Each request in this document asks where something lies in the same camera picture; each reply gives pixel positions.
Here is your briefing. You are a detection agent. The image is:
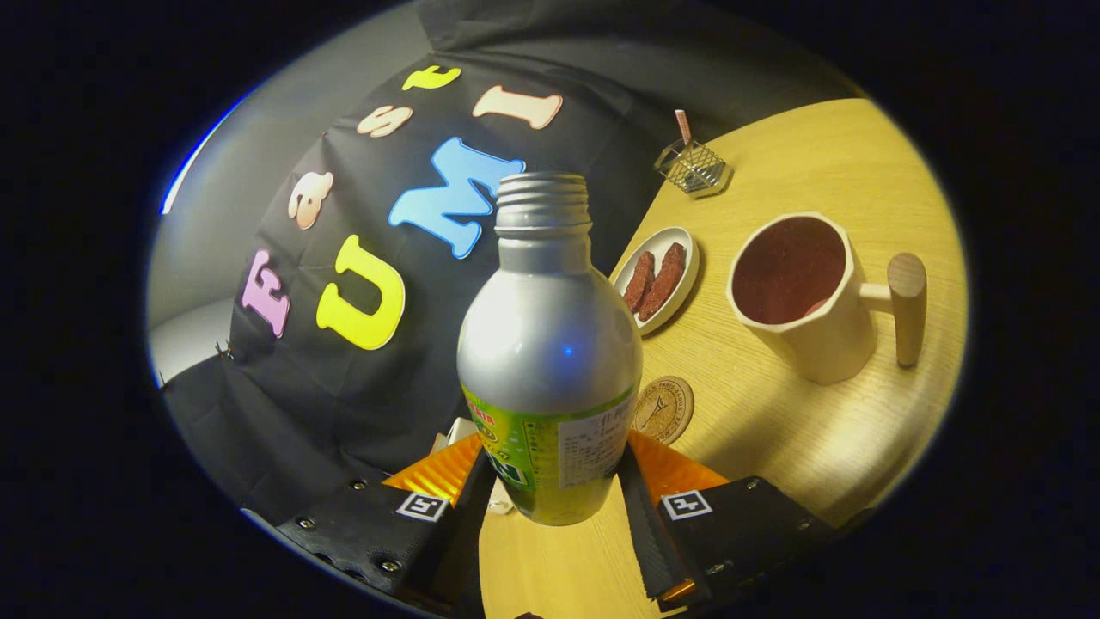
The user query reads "round wooden coaster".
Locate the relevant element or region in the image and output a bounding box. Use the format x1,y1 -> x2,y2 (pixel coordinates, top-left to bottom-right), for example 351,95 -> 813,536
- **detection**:
632,376 -> 695,445

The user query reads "wooden table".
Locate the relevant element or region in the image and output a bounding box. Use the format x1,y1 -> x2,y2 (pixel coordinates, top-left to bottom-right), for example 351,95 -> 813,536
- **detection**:
477,97 -> 970,619

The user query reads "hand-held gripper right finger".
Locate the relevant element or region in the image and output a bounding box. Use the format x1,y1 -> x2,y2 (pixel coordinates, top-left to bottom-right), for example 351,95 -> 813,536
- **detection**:
617,430 -> 839,613

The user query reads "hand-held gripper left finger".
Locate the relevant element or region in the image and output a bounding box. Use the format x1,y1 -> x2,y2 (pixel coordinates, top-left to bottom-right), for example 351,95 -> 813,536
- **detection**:
275,432 -> 499,619

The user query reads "wire mesh holder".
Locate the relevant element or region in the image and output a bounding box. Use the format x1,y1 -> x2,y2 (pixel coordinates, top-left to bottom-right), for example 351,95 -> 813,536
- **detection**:
653,140 -> 733,199

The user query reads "silver juice bottle green label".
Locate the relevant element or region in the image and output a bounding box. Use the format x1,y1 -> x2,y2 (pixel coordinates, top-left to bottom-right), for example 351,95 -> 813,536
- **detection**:
456,172 -> 644,527

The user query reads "brown sausage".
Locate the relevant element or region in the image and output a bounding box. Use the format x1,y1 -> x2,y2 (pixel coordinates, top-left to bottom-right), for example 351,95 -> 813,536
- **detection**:
623,251 -> 656,313
638,242 -> 687,322

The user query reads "white oval plate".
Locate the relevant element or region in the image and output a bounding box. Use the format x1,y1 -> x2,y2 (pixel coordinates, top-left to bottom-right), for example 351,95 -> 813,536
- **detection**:
610,226 -> 701,336

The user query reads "cream cup wooden handle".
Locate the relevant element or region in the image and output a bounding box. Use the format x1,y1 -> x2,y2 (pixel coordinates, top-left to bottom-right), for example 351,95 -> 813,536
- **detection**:
726,212 -> 928,385

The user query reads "white toaster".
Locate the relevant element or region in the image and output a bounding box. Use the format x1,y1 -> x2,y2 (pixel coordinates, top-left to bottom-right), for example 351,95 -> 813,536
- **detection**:
432,417 -> 479,454

